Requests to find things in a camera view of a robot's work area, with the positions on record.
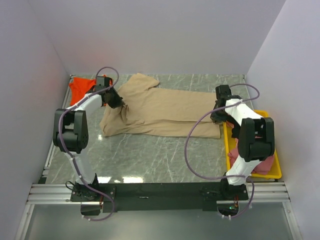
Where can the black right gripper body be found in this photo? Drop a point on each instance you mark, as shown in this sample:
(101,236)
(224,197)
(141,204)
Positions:
(219,116)

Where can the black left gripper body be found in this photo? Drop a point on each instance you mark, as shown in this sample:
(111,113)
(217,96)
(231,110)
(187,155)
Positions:
(114,98)

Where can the beige t shirt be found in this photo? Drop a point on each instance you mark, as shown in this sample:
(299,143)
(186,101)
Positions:
(155,111)

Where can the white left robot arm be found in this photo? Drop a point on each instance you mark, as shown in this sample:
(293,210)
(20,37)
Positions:
(70,129)

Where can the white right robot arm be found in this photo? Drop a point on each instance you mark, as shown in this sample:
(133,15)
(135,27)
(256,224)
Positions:
(235,108)

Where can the orange t shirt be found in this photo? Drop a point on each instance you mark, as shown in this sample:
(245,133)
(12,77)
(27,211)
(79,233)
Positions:
(81,87)

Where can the black t shirt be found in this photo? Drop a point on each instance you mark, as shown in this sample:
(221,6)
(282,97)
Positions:
(235,127)

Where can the yellow plastic bin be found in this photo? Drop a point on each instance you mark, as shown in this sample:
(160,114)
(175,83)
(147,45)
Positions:
(240,169)

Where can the pink t shirt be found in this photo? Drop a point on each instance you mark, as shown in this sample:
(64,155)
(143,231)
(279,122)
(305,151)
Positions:
(255,144)

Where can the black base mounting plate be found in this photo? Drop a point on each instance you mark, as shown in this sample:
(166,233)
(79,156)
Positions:
(157,196)

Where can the aluminium frame rail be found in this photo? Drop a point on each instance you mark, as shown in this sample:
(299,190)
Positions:
(36,139)

